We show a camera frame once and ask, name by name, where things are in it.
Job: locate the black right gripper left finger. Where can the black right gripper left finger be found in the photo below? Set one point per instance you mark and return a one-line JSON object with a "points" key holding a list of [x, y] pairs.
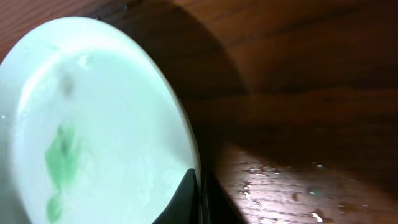
{"points": [[182, 208]]}

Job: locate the mint plate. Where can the mint plate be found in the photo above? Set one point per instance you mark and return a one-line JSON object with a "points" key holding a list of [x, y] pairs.
{"points": [[91, 130]]}

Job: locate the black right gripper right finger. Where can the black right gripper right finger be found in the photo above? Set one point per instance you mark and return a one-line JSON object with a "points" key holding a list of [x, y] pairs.
{"points": [[218, 208]]}

